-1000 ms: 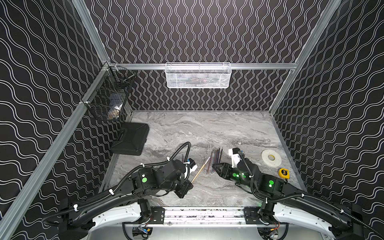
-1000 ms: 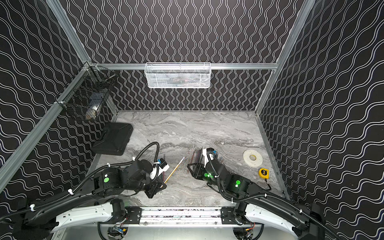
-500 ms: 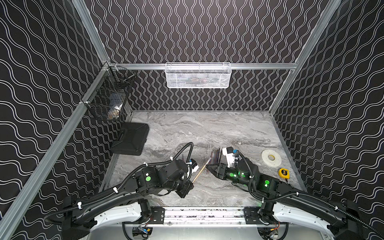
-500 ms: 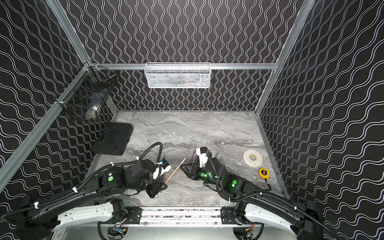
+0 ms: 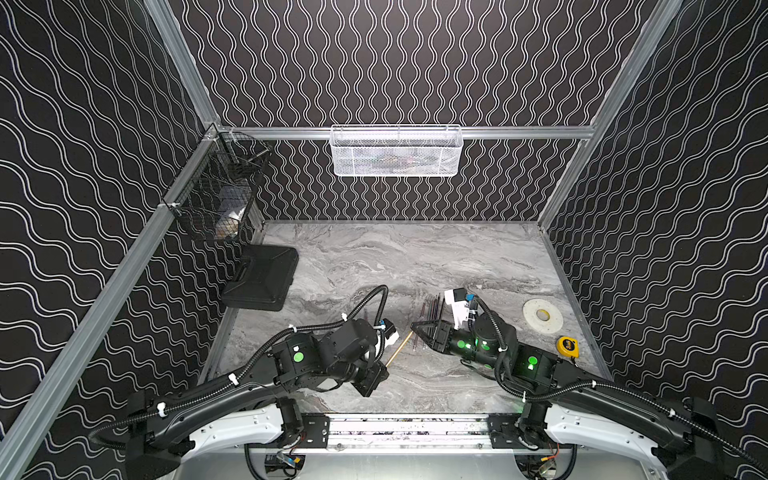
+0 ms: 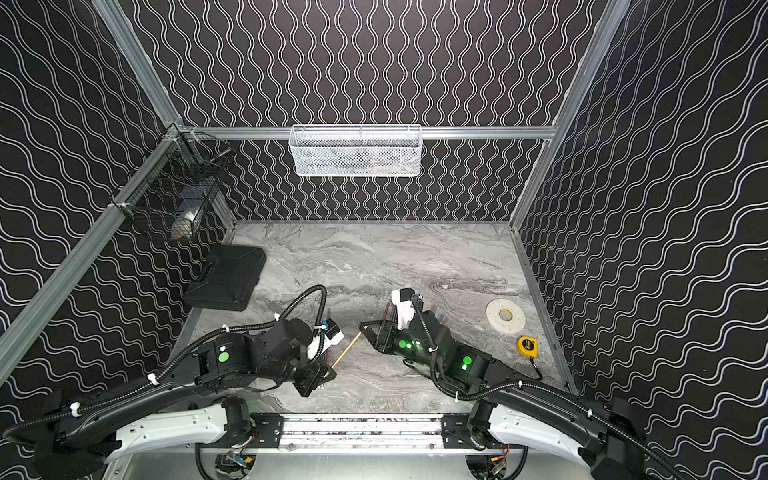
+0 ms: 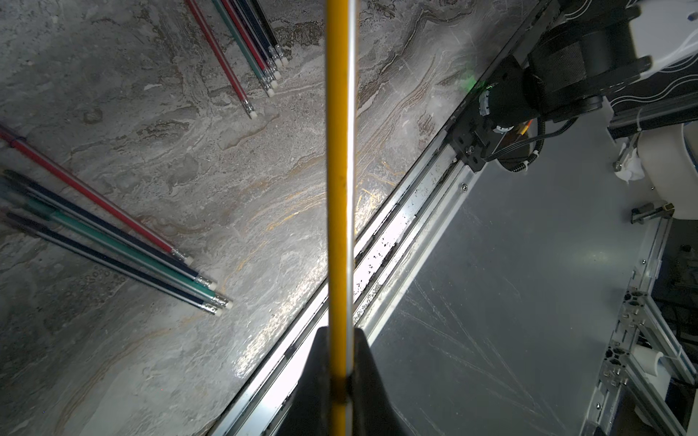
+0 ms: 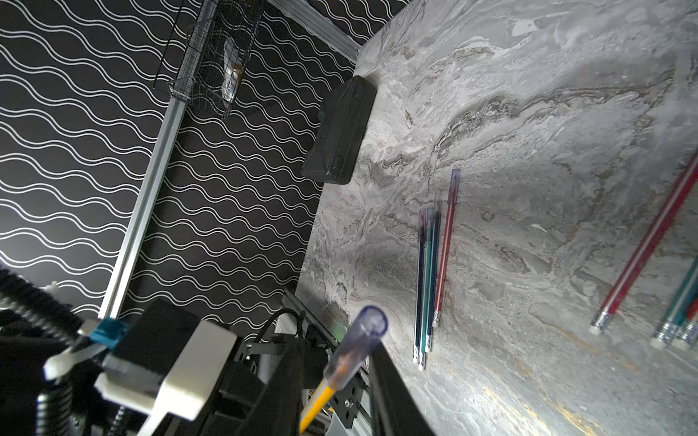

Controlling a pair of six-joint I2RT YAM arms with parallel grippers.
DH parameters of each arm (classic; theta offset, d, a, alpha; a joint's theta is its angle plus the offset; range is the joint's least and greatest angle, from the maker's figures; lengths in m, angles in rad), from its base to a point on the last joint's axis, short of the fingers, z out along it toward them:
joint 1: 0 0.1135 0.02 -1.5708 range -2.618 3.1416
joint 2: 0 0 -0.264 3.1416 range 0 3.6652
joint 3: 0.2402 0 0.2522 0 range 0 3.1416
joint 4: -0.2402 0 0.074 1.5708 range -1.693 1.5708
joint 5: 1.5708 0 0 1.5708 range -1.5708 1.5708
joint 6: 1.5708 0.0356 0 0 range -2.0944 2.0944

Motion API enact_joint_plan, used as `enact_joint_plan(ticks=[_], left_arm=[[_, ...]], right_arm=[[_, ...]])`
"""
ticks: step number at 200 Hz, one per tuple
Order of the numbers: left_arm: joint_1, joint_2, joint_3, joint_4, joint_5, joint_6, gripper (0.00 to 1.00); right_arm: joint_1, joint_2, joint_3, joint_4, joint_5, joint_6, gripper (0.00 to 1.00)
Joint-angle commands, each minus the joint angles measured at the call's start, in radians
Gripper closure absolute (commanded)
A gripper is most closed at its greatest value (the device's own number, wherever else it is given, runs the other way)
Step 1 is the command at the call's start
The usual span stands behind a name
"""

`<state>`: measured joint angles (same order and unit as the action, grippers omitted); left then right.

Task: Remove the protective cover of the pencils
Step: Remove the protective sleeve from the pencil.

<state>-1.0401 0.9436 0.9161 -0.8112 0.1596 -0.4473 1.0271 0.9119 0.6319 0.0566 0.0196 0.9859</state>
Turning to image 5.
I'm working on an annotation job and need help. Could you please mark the aluminium left side rail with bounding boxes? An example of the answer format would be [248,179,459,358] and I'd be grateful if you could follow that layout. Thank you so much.
[1,124,219,479]

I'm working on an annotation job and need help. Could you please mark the black plastic case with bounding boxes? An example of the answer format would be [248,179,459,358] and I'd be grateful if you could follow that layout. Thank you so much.
[222,245,299,312]

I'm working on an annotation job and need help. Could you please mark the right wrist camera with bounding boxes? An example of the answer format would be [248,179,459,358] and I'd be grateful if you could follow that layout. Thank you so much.
[444,288,476,330]

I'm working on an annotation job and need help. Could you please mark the black wire basket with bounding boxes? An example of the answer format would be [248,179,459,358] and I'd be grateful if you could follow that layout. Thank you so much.
[170,132,275,244]

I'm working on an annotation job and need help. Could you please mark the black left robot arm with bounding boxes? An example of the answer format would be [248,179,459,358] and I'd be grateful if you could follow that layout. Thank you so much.
[87,285,397,479]

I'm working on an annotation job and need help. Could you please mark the white wire basket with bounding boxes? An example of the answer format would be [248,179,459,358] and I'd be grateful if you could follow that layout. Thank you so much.
[329,134,464,178]

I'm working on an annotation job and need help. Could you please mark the aluminium corner post right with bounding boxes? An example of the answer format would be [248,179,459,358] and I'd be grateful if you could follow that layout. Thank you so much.
[538,0,682,232]

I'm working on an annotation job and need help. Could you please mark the aluminium back rail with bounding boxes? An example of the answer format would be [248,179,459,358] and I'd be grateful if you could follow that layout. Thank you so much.
[220,125,596,141]

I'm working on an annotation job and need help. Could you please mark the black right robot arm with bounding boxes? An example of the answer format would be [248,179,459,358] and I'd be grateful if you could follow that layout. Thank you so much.
[411,295,767,479]

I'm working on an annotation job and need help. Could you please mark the yellow tape measure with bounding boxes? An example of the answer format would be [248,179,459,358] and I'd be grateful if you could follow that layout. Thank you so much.
[556,336,580,360]

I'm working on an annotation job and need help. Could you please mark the aluminium corner post left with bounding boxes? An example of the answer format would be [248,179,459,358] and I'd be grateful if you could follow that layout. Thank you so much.
[144,0,220,126]

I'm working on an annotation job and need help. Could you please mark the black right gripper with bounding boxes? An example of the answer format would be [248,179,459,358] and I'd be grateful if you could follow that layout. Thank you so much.
[410,320,503,377]

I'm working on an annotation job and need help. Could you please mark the white tape roll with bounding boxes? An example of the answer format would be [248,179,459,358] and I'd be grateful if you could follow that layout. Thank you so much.
[522,299,564,334]

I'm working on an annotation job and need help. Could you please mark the aluminium corner post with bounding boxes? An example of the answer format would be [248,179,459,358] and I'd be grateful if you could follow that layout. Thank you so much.
[144,0,220,126]
[538,0,682,232]

